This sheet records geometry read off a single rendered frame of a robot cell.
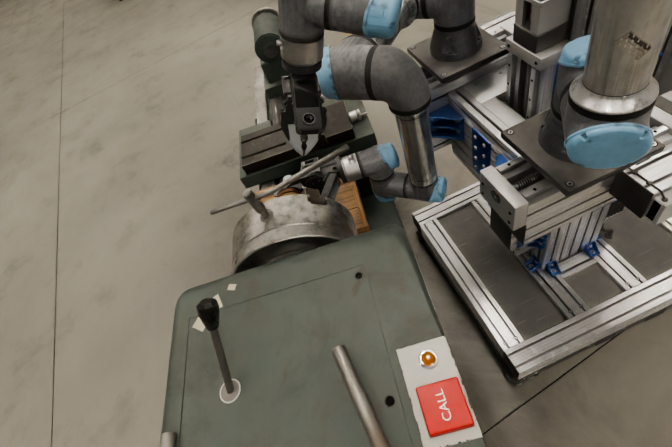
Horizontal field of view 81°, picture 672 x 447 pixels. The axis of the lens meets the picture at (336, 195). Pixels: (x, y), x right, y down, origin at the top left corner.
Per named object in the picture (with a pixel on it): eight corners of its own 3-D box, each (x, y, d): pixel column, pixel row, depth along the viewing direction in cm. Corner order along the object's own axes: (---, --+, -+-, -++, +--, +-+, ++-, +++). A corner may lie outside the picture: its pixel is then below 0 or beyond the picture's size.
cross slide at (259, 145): (355, 137, 142) (352, 128, 139) (246, 174, 146) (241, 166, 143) (346, 108, 154) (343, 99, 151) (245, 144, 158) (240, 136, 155)
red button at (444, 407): (475, 426, 51) (474, 423, 50) (430, 438, 52) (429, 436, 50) (457, 379, 55) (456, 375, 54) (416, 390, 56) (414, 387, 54)
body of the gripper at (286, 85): (317, 99, 82) (319, 44, 73) (324, 124, 76) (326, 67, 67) (281, 101, 81) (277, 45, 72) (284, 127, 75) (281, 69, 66)
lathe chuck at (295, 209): (377, 271, 104) (334, 204, 81) (272, 309, 109) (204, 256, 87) (370, 244, 110) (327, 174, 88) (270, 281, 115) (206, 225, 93)
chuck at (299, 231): (381, 282, 102) (337, 217, 79) (273, 321, 107) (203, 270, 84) (377, 271, 104) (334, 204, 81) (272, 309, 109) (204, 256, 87)
